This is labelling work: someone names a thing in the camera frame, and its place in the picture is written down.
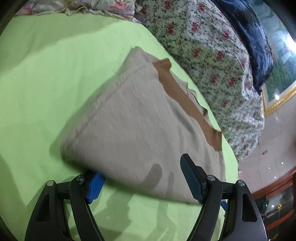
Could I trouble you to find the lime green bed sheet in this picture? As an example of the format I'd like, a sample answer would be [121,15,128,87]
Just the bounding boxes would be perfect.
[0,12,239,241]

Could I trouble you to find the gold framed landscape painting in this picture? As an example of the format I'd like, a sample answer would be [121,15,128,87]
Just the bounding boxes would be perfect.
[249,1,295,116]

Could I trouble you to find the green red floral quilt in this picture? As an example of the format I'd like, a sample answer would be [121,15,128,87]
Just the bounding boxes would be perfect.
[138,1,264,161]

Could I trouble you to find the pink floral ruffled pillow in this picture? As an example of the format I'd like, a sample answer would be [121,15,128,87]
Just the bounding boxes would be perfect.
[15,0,142,23]

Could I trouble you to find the navy blue blanket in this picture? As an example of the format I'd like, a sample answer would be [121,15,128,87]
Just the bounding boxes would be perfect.
[213,0,273,94]

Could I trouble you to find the beige knit sweater brown cuffs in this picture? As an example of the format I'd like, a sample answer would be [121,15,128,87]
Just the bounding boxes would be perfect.
[61,47,226,203]

